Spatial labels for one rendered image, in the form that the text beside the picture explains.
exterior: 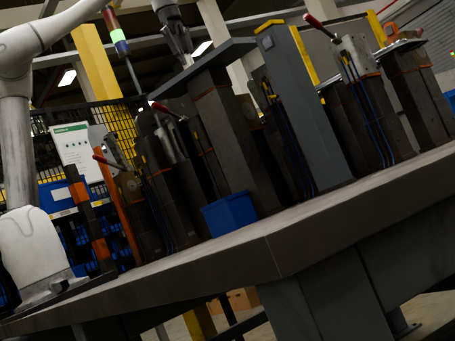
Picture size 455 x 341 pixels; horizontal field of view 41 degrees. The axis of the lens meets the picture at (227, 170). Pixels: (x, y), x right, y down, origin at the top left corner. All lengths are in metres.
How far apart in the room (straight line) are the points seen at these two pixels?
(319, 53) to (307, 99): 3.59
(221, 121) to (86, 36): 1.79
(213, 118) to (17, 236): 0.63
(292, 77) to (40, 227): 0.81
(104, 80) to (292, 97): 1.88
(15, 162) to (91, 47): 1.44
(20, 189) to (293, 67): 0.95
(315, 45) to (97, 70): 2.32
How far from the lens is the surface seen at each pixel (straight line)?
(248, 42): 1.68
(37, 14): 6.58
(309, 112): 1.55
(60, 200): 2.62
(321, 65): 5.11
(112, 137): 2.39
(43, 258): 1.78
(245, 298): 5.31
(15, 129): 2.08
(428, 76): 2.00
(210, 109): 1.74
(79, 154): 2.99
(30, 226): 1.80
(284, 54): 1.58
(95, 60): 3.35
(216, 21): 7.30
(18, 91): 2.11
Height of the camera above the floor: 0.72
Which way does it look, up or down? 5 degrees up
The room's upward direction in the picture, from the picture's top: 22 degrees counter-clockwise
